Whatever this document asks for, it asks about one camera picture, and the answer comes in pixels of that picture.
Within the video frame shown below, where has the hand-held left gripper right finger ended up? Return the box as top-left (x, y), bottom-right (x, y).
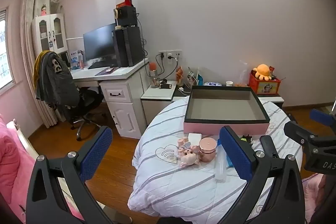
top-left (219, 126), bottom-right (306, 224)

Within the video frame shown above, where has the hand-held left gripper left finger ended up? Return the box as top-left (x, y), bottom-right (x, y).
top-left (25, 125), bottom-right (113, 224)

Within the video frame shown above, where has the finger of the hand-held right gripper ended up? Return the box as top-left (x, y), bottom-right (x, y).
top-left (310, 109), bottom-right (336, 127)
top-left (283, 121), bottom-right (336, 151)

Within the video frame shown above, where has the black hair clip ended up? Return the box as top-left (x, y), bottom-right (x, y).
top-left (240, 135), bottom-right (255, 147)

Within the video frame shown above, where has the clear tube with blue cap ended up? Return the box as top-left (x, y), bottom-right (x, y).
top-left (214, 139), bottom-right (229, 183)

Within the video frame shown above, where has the rose gold round jar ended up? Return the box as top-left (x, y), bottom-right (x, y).
top-left (199, 137), bottom-right (218, 163)

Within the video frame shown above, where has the white charger plug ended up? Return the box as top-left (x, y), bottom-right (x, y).
top-left (188, 133), bottom-right (202, 146)

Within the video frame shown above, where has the pink box with dark rim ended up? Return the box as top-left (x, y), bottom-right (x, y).
top-left (183, 85), bottom-right (270, 135)

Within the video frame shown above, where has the cat-eared doll figurine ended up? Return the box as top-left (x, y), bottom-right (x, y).
top-left (177, 136), bottom-right (200, 168)

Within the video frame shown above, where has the pink quilted cloth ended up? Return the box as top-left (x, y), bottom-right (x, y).
top-left (301, 173), bottom-right (336, 224)

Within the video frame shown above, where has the dark-topped low shelf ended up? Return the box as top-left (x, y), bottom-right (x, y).
top-left (172, 82), bottom-right (285, 109)

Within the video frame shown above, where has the white desk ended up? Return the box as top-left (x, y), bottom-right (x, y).
top-left (66, 57), bottom-right (150, 139)

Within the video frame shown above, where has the red printed box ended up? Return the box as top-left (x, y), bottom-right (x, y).
top-left (248, 72), bottom-right (281, 95)

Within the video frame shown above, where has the orange octopus plush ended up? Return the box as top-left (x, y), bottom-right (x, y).
top-left (252, 64), bottom-right (272, 81)

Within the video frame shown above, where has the clear plastic bag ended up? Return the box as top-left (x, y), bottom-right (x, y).
top-left (238, 60), bottom-right (250, 86)

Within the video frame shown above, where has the purple desk mat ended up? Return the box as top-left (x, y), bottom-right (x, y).
top-left (94, 68), bottom-right (126, 76)

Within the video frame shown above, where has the pink blanket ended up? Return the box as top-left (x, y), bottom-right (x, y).
top-left (0, 114), bottom-right (84, 222)

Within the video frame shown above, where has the white low nightstand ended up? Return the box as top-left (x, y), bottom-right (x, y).
top-left (140, 80), bottom-right (177, 132)

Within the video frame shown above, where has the white snack bag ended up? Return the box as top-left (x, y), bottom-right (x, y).
top-left (186, 68), bottom-right (197, 85)

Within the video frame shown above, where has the black keyboard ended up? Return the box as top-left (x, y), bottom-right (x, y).
top-left (88, 61), bottom-right (112, 69)

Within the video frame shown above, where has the orange snack bag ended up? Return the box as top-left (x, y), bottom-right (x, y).
top-left (175, 67), bottom-right (184, 86)

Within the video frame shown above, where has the blue and white carton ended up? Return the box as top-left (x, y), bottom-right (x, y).
top-left (70, 50), bottom-right (82, 68)

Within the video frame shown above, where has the clear bottle with orange cap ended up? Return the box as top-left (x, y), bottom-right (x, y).
top-left (149, 63), bottom-right (158, 88)

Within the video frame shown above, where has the yellow garment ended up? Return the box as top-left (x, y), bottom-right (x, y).
top-left (33, 50), bottom-right (51, 88)

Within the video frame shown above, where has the black computer monitor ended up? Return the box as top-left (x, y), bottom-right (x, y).
top-left (83, 23), bottom-right (117, 62)

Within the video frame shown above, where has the black computer tower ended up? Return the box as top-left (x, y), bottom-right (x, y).
top-left (112, 26), bottom-right (144, 68)

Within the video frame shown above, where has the window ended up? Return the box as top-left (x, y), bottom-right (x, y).
top-left (0, 7), bottom-right (16, 90)

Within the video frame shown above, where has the beige curtain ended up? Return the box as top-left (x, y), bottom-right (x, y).
top-left (20, 0), bottom-right (59, 128)

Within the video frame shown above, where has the white glass-door cabinet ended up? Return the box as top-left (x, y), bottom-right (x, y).
top-left (31, 13), bottom-right (69, 54)

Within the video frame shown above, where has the black speaker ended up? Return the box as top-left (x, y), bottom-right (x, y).
top-left (114, 6), bottom-right (138, 28)

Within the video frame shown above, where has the white bed frame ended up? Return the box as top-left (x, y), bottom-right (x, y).
top-left (6, 120), bottom-right (40, 161)

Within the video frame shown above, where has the black power cable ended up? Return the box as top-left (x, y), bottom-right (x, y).
top-left (156, 53), bottom-right (166, 75)

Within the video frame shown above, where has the white wall socket strip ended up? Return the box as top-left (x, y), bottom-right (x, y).
top-left (159, 50), bottom-right (182, 60)

